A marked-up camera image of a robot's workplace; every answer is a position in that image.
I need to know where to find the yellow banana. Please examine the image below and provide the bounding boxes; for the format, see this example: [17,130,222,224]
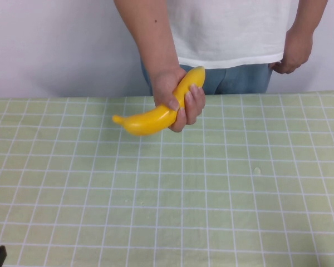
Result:
[112,66,207,136]

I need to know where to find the person's right forearm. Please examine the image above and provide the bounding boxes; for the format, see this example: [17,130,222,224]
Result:
[113,0,181,76]

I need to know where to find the person's left forearm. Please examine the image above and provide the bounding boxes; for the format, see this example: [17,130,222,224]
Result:
[286,0,330,36]

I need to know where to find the person's right hand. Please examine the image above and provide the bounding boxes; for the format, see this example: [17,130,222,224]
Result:
[151,66,207,134]

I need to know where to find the person's left hand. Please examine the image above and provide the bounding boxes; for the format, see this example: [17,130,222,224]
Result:
[269,27,314,75]

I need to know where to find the green checked tablecloth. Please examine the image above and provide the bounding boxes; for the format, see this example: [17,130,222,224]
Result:
[0,90,334,267]

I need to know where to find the blue jeans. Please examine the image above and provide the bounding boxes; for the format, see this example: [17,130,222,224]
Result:
[140,58,274,96]

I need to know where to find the white t-shirt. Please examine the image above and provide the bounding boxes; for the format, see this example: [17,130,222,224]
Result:
[164,0,300,70]

